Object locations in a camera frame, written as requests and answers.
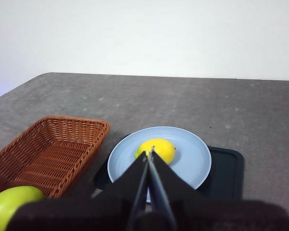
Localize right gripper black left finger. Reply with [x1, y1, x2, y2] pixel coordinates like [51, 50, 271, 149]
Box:
[6, 151, 149, 231]

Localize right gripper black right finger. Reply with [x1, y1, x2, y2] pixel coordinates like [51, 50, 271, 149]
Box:
[150, 150, 289, 231]

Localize light blue round plate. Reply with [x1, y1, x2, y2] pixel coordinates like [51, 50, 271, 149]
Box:
[107, 126, 212, 204]

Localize yellow lemon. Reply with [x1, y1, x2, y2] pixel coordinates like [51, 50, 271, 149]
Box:
[134, 138, 176, 165]

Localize brown woven wicker basket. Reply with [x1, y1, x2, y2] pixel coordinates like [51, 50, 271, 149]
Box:
[0, 115, 111, 199]

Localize black rectangular tray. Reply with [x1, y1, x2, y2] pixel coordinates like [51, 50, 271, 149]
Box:
[93, 146, 246, 201]

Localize green apple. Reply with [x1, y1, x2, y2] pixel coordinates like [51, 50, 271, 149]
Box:
[0, 185, 44, 231]

